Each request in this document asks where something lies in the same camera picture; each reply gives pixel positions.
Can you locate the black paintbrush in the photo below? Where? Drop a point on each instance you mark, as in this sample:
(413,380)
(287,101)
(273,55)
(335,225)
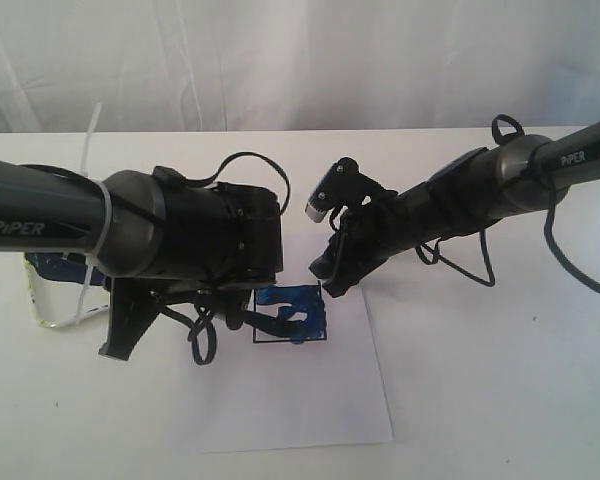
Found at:
(267,329)

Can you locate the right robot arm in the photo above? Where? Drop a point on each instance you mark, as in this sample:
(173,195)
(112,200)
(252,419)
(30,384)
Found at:
(524,173)

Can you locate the white paper sheet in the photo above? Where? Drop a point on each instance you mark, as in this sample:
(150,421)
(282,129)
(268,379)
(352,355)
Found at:
(324,387)

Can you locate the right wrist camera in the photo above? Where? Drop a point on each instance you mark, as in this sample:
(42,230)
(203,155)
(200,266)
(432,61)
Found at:
(343,185)

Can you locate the white backdrop curtain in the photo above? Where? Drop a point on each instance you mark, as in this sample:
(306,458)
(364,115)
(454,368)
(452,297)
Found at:
(296,65)

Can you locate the white paint tray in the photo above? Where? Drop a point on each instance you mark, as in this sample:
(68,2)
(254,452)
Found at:
(64,289)

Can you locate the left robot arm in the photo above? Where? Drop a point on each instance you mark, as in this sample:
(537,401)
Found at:
(193,250)

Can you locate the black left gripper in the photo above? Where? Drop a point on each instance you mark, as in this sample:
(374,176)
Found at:
(135,303)

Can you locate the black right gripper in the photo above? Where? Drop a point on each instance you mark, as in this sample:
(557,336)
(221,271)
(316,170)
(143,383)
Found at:
(371,229)

